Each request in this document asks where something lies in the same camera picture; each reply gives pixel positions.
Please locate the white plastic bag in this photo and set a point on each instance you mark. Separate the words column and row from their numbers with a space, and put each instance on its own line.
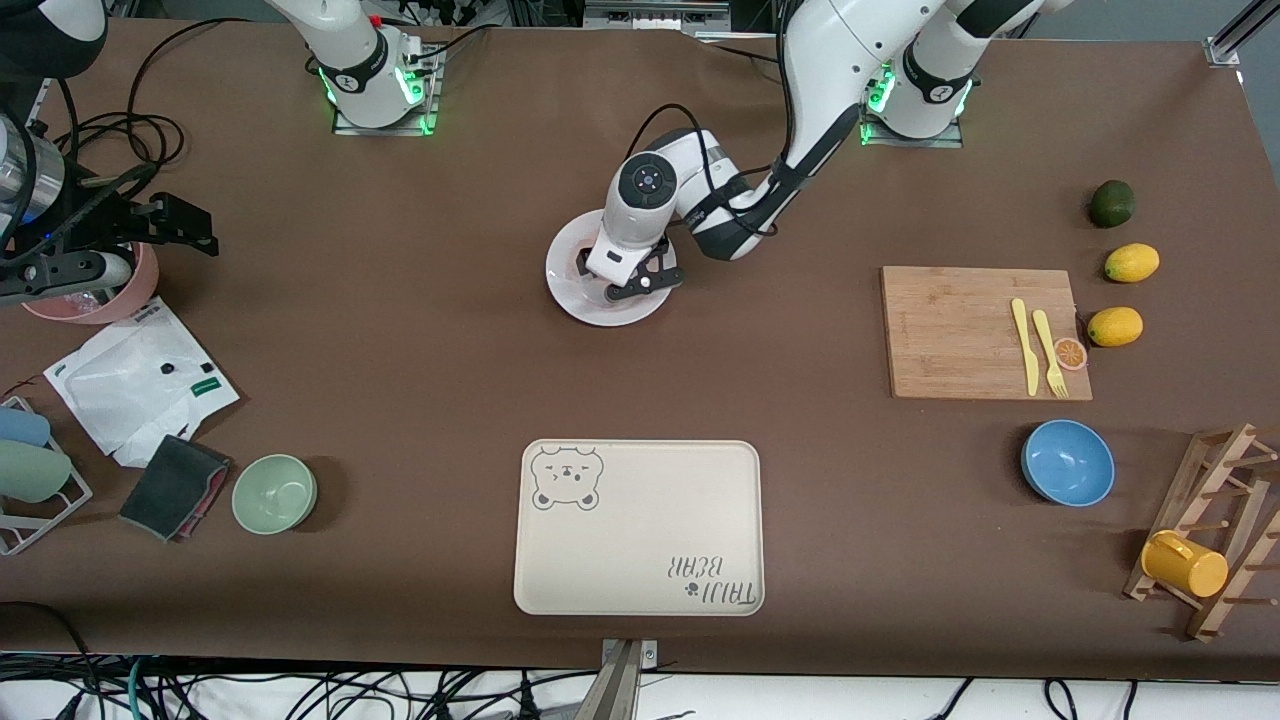
column 130, row 390

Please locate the yellow lemon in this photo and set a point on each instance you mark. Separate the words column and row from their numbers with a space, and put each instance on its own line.
column 1132, row 263
column 1115, row 327

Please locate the white round plate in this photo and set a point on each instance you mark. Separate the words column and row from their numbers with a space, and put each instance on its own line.
column 570, row 300

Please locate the pale green cup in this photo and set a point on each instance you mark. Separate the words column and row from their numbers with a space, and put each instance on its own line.
column 30, row 472

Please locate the pale green bowl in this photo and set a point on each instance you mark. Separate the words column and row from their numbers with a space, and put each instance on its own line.
column 274, row 494

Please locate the wooden peg mug rack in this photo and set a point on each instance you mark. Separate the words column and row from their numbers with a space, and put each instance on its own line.
column 1215, row 460

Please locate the yellow plastic knife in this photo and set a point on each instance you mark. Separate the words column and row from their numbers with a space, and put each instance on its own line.
column 1025, row 345

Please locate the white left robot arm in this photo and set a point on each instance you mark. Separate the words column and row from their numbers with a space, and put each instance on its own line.
column 830, row 60

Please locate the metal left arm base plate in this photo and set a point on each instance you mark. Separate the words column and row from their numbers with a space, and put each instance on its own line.
column 950, row 143

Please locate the aluminium corner bracket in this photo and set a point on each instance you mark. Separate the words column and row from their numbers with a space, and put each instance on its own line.
column 1222, row 50

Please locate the yellow mug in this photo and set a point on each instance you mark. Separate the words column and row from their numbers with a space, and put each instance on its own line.
column 1185, row 565

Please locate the light blue cup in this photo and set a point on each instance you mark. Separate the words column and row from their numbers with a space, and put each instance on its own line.
column 20, row 427

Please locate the dark green avocado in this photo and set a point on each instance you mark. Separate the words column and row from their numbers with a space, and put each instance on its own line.
column 1112, row 204

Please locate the pink bowl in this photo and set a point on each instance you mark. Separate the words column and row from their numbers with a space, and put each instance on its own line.
column 140, row 295

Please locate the dark grey folded cloth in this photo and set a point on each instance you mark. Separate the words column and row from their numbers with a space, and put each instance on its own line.
column 172, row 488

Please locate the blue bowl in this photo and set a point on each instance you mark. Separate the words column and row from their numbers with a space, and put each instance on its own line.
column 1068, row 463

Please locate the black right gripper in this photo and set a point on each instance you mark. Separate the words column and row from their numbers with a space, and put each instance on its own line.
column 108, row 218

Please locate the yellow plastic fork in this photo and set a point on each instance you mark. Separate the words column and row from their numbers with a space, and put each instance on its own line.
column 1046, row 345

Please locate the toy orange slice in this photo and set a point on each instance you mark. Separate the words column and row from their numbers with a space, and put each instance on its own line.
column 1071, row 354

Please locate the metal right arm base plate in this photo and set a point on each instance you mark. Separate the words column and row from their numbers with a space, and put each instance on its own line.
column 350, row 128

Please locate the cream bear print tray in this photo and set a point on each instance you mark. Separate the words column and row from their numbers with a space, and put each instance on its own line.
column 640, row 530

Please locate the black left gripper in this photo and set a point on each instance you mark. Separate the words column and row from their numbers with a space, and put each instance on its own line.
column 663, row 246

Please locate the wooden cutting board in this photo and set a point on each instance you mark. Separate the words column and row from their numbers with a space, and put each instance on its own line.
column 950, row 330

